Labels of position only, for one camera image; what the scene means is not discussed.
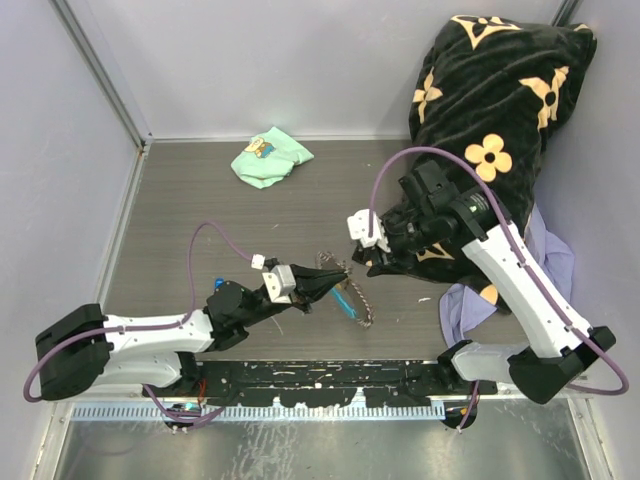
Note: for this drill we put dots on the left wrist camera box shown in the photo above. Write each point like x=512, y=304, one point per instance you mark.
x=280, y=283

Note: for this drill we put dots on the aluminium corner post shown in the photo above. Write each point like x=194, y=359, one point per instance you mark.
x=82, y=25

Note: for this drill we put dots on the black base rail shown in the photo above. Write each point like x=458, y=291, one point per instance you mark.
x=384, y=383

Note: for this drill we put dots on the black floral blanket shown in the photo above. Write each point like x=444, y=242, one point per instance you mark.
x=493, y=91

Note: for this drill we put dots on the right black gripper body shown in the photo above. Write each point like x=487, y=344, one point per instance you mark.
x=404, y=239

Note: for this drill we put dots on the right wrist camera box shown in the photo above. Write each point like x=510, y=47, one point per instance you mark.
x=366, y=228

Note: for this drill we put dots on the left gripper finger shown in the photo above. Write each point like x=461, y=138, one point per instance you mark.
x=306, y=276
x=318, y=287

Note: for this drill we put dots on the lavender cloth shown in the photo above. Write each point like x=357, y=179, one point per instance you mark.
x=464, y=306

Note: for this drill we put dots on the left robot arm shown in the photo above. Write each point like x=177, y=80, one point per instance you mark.
x=88, y=348

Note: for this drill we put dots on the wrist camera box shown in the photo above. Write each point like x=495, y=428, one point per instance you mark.
x=366, y=228
x=280, y=283

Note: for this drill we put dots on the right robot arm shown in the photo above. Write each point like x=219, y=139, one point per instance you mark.
x=561, y=344

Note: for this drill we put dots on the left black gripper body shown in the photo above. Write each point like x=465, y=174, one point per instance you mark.
x=300, y=302

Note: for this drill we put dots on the blue handled key ring organizer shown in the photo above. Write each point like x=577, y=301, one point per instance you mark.
x=352, y=301

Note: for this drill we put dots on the mint green cloth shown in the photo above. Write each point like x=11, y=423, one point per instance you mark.
x=269, y=158

